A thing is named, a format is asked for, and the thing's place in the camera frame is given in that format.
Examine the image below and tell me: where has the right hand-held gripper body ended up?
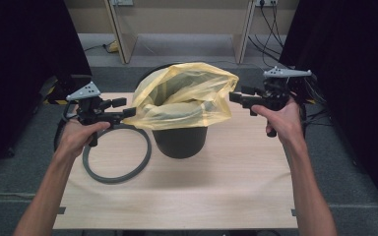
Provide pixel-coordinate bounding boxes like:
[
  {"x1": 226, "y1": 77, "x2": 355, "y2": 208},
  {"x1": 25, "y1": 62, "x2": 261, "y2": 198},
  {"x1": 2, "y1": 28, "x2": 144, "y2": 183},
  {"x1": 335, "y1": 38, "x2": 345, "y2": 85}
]
[{"x1": 259, "y1": 66, "x2": 313, "y2": 111}]

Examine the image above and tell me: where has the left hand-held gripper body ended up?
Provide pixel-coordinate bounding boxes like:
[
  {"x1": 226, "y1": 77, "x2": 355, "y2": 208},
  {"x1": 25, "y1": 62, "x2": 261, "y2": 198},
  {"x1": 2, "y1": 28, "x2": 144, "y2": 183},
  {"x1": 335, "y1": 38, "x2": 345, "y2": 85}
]
[{"x1": 66, "y1": 81, "x2": 116, "y2": 126}]

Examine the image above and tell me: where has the grey plastic bin ring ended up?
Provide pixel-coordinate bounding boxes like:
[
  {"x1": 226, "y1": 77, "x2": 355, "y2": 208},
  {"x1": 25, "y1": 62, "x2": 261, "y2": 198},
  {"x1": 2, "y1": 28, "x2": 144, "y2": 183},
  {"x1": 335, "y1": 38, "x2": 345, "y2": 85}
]
[{"x1": 82, "y1": 123, "x2": 153, "y2": 185}]

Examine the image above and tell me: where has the yellow plastic trash bag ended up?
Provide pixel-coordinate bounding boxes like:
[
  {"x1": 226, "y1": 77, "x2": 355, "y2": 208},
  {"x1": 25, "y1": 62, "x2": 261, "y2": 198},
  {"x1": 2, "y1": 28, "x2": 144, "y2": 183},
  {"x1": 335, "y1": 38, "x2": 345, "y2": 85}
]
[{"x1": 121, "y1": 62, "x2": 240, "y2": 131}]

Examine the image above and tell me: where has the black plastic trash bin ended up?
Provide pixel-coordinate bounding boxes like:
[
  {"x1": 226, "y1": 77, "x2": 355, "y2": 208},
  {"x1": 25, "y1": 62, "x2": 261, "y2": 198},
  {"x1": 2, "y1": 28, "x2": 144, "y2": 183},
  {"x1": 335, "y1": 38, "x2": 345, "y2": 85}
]
[{"x1": 135, "y1": 62, "x2": 210, "y2": 160}]

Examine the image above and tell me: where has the person's right hand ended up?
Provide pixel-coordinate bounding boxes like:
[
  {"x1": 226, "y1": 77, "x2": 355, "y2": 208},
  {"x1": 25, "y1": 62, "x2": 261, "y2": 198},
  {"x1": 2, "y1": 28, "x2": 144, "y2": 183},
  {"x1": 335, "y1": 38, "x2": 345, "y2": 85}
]
[{"x1": 251, "y1": 97, "x2": 304, "y2": 146}]

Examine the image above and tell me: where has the person's left hand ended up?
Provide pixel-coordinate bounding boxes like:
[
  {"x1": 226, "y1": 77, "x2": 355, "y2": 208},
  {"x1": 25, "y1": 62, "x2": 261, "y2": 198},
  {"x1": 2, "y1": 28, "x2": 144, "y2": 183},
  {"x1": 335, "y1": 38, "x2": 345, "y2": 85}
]
[{"x1": 56, "y1": 119, "x2": 111, "y2": 160}]

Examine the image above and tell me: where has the stand base with hazard tape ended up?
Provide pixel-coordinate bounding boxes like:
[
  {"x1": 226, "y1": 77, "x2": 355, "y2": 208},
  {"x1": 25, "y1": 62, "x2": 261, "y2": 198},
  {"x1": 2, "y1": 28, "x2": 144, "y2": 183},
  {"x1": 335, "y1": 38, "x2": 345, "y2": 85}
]
[
  {"x1": 42, "y1": 74, "x2": 93, "y2": 106},
  {"x1": 303, "y1": 78, "x2": 319, "y2": 105}
]

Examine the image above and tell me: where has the beige desk side panel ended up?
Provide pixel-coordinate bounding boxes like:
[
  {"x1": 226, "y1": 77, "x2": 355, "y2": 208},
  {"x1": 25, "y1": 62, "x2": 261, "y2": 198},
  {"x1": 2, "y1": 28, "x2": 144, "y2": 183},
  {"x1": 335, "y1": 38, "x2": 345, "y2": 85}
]
[
  {"x1": 230, "y1": 0, "x2": 256, "y2": 65},
  {"x1": 103, "y1": 0, "x2": 139, "y2": 65}
]

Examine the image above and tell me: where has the small yellow floor object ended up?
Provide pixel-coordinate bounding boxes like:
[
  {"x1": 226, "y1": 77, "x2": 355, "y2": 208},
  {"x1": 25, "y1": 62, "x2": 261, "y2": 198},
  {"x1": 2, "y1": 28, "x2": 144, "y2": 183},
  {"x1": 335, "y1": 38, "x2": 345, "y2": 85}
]
[{"x1": 106, "y1": 40, "x2": 120, "y2": 53}]

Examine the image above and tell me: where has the black curtain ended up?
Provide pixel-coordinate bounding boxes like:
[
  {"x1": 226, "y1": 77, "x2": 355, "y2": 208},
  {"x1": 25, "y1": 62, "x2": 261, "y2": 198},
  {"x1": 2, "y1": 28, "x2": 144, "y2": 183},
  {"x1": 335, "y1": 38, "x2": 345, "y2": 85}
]
[
  {"x1": 279, "y1": 0, "x2": 378, "y2": 220},
  {"x1": 0, "y1": 0, "x2": 93, "y2": 180}
]

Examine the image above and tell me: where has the right hand-held gripper cable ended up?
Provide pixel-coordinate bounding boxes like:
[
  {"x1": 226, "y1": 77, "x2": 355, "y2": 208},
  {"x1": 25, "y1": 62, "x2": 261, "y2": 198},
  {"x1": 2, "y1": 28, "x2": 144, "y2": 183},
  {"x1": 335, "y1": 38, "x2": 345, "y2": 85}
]
[{"x1": 298, "y1": 97, "x2": 310, "y2": 141}]

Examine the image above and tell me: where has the black power cable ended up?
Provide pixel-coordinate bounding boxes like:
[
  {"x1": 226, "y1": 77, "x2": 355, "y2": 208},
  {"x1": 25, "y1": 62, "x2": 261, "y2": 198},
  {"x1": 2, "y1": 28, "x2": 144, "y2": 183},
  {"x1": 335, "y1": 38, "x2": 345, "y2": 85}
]
[
  {"x1": 259, "y1": 1, "x2": 286, "y2": 50},
  {"x1": 246, "y1": 33, "x2": 294, "y2": 71}
]

